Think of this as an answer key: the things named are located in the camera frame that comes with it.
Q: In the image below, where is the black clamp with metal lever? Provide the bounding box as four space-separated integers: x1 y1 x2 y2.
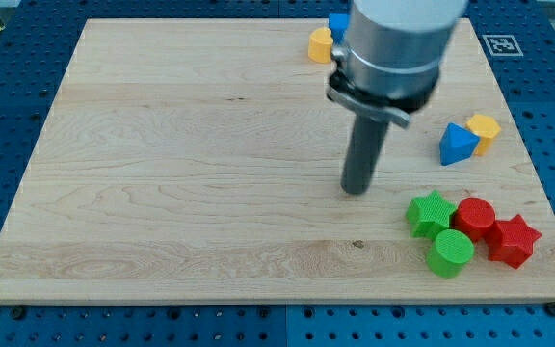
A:
326 45 439 128

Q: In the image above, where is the wooden board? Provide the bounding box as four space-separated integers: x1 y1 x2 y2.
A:
0 19 555 306

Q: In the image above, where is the blue cube block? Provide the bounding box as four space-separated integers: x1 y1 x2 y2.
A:
328 13 350 44

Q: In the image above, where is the yellow hexagon block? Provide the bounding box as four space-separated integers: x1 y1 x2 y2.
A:
465 114 501 156

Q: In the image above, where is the red star block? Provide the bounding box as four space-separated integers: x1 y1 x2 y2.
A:
484 214 542 269

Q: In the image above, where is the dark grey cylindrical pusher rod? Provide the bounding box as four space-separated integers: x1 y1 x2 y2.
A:
340 116 388 195

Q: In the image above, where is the yellow heart block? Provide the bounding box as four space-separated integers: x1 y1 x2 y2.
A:
307 27 333 64

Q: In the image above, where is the blue triangle block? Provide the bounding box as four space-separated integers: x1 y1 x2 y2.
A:
439 122 480 166

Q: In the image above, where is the white fiducial marker tag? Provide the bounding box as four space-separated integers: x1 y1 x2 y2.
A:
483 34 523 57

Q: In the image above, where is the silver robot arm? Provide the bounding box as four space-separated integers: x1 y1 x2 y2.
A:
326 0 467 195

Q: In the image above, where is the red cylinder block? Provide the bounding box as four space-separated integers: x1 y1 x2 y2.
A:
451 197 496 243

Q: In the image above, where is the green star block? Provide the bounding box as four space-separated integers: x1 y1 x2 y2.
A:
406 190 458 240

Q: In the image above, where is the green cylinder block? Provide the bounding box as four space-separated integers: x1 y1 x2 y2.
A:
426 229 475 279

